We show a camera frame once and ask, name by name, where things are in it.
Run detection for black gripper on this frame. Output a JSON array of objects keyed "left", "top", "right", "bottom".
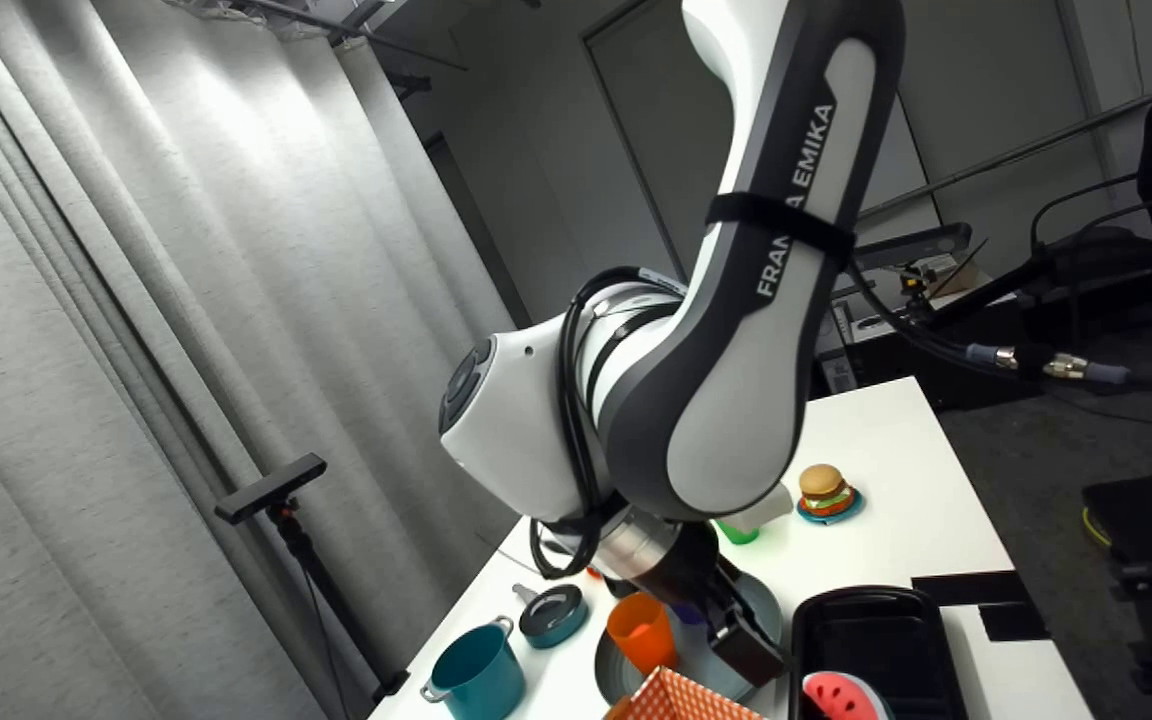
[{"left": 639, "top": 524, "right": 782, "bottom": 690}]

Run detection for watermelon slice plush toy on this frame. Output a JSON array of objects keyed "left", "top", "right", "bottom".
[{"left": 798, "top": 672, "right": 888, "bottom": 720}]

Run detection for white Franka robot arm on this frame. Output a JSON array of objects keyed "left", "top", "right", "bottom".
[{"left": 438, "top": 0, "right": 903, "bottom": 685}]

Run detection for toy burger on plate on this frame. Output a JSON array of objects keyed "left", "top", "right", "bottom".
[{"left": 795, "top": 463, "right": 861, "bottom": 521}]

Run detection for black oven tray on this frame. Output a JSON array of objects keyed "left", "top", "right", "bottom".
[{"left": 786, "top": 586, "right": 968, "bottom": 720}]

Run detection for green plastic cup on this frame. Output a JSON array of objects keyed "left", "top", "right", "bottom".
[{"left": 714, "top": 521, "right": 761, "bottom": 546}]

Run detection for orange plastic cup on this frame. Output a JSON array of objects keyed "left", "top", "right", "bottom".
[{"left": 605, "top": 592, "right": 677, "bottom": 672}]

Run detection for grey round plate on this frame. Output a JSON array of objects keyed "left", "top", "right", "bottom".
[{"left": 592, "top": 578, "right": 786, "bottom": 700}]

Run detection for orange checkered basket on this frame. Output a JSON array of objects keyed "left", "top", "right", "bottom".
[{"left": 605, "top": 669, "right": 764, "bottom": 720}]

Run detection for teal pot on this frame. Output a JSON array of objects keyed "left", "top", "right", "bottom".
[{"left": 418, "top": 615, "right": 528, "bottom": 720}]

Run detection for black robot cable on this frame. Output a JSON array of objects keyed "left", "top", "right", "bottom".
[{"left": 840, "top": 252, "right": 1152, "bottom": 472}]

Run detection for black camera tripod stand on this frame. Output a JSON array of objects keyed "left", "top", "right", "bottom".
[{"left": 214, "top": 453, "right": 409, "bottom": 700}]

